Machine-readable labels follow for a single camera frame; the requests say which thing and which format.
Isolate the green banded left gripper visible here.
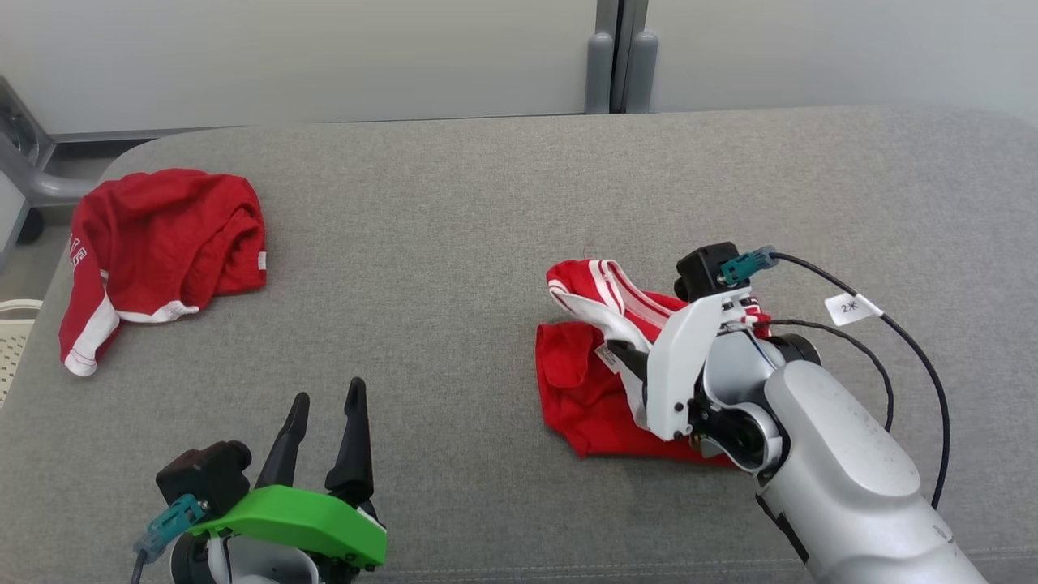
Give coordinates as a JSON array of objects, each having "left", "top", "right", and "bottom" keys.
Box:
[{"left": 169, "top": 378, "right": 389, "bottom": 584}]

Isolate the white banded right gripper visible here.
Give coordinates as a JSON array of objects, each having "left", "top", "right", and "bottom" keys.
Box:
[{"left": 607, "top": 287, "right": 821, "bottom": 472}]

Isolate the red jersey top striped trim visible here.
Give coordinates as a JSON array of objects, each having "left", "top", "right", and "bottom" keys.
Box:
[{"left": 535, "top": 258, "right": 771, "bottom": 468}]

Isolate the red and white shirt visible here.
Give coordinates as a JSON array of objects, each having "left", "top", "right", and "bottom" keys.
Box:
[{"left": 58, "top": 168, "right": 268, "bottom": 378}]

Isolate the white plastic laundry basket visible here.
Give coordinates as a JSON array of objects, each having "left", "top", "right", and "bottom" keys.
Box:
[{"left": 0, "top": 298, "right": 44, "bottom": 407}]

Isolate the teal right camera cable connector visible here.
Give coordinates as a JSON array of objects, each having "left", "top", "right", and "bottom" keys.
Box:
[{"left": 720, "top": 246, "right": 779, "bottom": 286}]

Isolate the teal camera cable connector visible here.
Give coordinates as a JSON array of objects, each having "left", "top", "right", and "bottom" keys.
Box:
[
  {"left": 130, "top": 494, "right": 208, "bottom": 584},
  {"left": 720, "top": 246, "right": 779, "bottom": 286}
]

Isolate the teal left camera cable connector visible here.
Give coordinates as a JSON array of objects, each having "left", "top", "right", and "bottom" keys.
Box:
[{"left": 130, "top": 494, "right": 208, "bottom": 584}]

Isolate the white cable tag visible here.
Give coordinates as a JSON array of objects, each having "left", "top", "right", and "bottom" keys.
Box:
[{"left": 824, "top": 293, "right": 884, "bottom": 328}]

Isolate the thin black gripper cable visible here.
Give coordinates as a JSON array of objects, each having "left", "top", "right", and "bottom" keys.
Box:
[{"left": 750, "top": 319, "right": 896, "bottom": 434}]

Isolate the grey rounded post foot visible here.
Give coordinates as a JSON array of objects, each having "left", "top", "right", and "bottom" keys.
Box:
[
  {"left": 624, "top": 30, "right": 660, "bottom": 114},
  {"left": 585, "top": 32, "right": 616, "bottom": 115}
]

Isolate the thick black camera cable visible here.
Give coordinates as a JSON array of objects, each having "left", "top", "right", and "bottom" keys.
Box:
[{"left": 766, "top": 251, "right": 952, "bottom": 512}]

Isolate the grey vertical partition post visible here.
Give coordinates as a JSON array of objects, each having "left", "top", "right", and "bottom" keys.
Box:
[{"left": 595, "top": 0, "right": 650, "bottom": 114}]

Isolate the grey metal cart frame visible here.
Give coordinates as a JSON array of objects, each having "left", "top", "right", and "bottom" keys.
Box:
[{"left": 0, "top": 75, "right": 102, "bottom": 269}]

